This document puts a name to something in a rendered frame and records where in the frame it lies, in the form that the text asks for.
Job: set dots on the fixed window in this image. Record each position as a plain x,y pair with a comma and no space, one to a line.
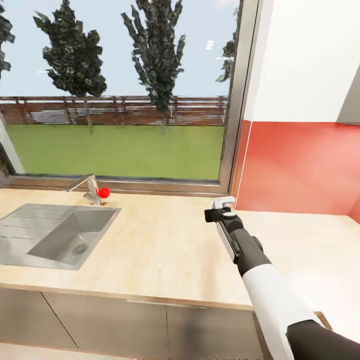
148,96

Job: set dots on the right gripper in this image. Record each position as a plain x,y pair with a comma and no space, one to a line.
211,213

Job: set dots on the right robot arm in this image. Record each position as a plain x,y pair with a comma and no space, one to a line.
292,331

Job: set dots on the countertop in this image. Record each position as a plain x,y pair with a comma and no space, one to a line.
325,251
159,248

